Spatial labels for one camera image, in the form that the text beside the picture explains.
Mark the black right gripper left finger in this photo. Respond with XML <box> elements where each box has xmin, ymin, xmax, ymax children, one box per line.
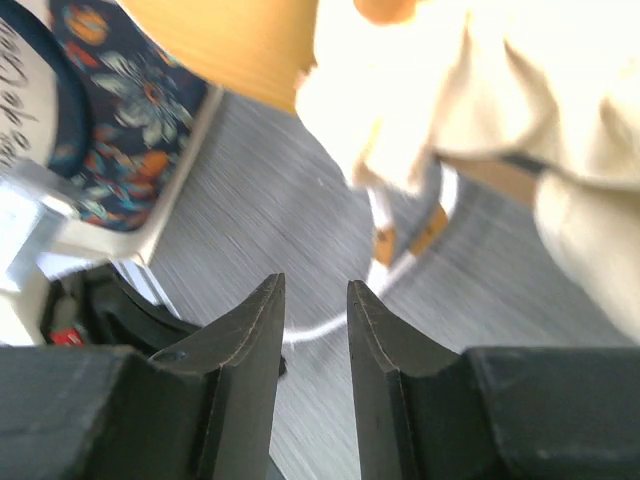
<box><xmin>1</xmin><ymin>274</ymin><xmax>285</xmax><ymax>479</ymax></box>

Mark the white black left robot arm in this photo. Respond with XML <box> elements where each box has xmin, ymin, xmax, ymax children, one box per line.
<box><xmin>1</xmin><ymin>161</ymin><xmax>197</xmax><ymax>356</ymax></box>

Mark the beige canvas tote bag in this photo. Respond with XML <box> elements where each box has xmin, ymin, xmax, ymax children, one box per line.
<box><xmin>1</xmin><ymin>1</ymin><xmax>221</xmax><ymax>265</ymax></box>

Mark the wooden pet bed frame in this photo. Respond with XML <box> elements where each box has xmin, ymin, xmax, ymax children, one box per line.
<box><xmin>114</xmin><ymin>0</ymin><xmax>551</xmax><ymax>206</ymax></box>

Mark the bear print white cushion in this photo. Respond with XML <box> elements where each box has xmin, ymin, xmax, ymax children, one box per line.
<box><xmin>295</xmin><ymin>1</ymin><xmax>639</xmax><ymax>338</ymax></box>

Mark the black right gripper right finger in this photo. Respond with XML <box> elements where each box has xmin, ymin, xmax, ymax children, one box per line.
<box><xmin>347</xmin><ymin>281</ymin><xmax>639</xmax><ymax>479</ymax></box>

